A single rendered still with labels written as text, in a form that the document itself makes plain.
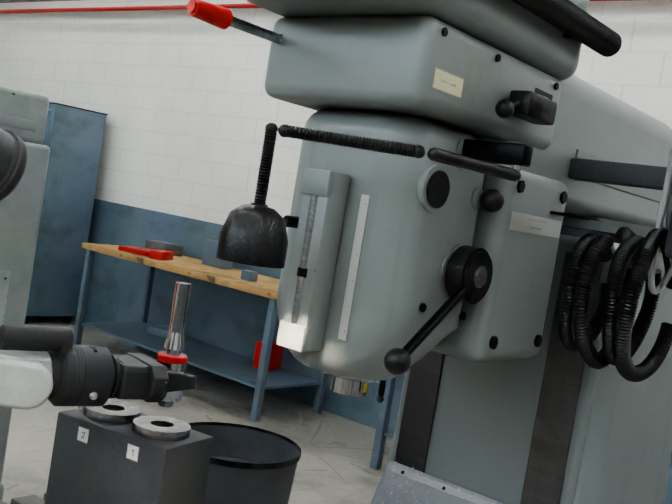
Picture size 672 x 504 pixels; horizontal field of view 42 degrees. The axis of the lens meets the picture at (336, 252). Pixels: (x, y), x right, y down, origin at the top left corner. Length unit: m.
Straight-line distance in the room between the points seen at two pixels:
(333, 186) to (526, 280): 0.34
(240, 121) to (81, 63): 2.40
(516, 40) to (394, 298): 0.34
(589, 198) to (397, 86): 0.50
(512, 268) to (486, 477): 0.42
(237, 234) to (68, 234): 7.58
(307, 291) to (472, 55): 0.33
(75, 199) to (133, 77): 1.26
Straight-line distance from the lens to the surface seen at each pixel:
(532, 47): 1.14
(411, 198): 1.01
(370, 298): 1.01
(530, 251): 1.21
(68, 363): 1.29
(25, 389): 1.25
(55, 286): 8.47
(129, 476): 1.39
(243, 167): 7.28
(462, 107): 1.02
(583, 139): 1.34
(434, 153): 0.90
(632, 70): 5.61
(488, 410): 1.45
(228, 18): 1.02
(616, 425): 1.44
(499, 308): 1.16
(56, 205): 8.34
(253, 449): 3.43
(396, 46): 0.98
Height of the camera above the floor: 1.51
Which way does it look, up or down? 3 degrees down
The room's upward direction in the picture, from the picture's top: 9 degrees clockwise
